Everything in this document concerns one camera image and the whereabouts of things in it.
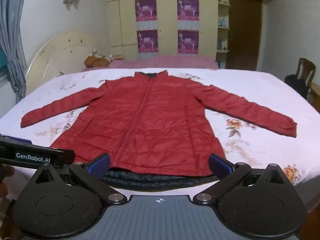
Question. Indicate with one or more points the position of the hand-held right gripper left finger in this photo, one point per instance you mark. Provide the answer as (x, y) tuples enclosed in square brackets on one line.
[(98, 163)]

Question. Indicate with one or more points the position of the purple wall poster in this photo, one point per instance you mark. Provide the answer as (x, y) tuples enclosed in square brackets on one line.
[(147, 42), (188, 8), (188, 42), (145, 10)]

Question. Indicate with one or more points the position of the grey-blue curtain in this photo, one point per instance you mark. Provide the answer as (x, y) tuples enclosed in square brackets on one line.
[(13, 37)]

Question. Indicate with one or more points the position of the wooden chair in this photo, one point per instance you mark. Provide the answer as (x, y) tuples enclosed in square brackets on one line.
[(306, 67)]

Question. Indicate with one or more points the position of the cream corner shelf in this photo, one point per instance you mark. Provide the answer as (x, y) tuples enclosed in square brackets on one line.
[(223, 27)]

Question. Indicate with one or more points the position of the white floral bedsheet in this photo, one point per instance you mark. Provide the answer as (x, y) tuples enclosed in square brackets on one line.
[(262, 87)]

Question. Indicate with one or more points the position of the cream wooden headboard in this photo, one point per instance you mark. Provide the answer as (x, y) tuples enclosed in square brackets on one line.
[(62, 55)]

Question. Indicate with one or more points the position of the red puffer jacket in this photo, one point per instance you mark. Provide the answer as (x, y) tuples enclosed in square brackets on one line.
[(155, 120)]

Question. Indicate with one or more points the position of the black bag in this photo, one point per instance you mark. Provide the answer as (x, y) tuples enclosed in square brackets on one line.
[(296, 86)]

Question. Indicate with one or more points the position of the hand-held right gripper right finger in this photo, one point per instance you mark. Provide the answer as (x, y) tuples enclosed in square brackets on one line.
[(221, 165)]

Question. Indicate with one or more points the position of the orange patterned pillow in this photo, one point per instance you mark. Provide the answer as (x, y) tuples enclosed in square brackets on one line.
[(96, 60)]

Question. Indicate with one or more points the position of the brown wooden door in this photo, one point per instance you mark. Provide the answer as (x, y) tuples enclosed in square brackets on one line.
[(243, 30)]

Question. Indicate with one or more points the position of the pink checked blanket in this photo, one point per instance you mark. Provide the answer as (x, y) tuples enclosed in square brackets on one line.
[(170, 62)]

